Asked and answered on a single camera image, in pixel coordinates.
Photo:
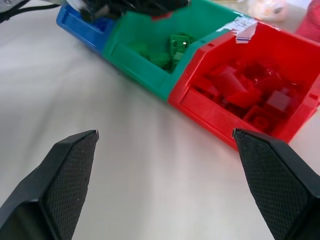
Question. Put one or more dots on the pink fabric bag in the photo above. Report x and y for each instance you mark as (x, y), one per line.
(310, 22)

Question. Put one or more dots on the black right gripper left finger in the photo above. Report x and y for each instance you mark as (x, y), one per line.
(62, 180)

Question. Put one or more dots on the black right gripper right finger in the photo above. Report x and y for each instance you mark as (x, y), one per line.
(275, 180)

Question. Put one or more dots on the red plastic bin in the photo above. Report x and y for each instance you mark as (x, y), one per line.
(207, 112)

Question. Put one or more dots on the green toy brick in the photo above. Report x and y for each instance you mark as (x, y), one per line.
(178, 43)

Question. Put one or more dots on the green plastic bin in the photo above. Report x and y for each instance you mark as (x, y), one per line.
(135, 67)

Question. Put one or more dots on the blue plastic bin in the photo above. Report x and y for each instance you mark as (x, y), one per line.
(75, 27)

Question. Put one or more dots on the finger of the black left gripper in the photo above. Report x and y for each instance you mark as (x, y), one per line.
(162, 6)

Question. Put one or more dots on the white tape label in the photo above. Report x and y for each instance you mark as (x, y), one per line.
(243, 30)

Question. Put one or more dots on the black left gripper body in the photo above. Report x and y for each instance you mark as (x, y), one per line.
(112, 8)

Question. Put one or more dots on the red two-stud toy brick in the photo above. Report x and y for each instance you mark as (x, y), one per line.
(162, 17)

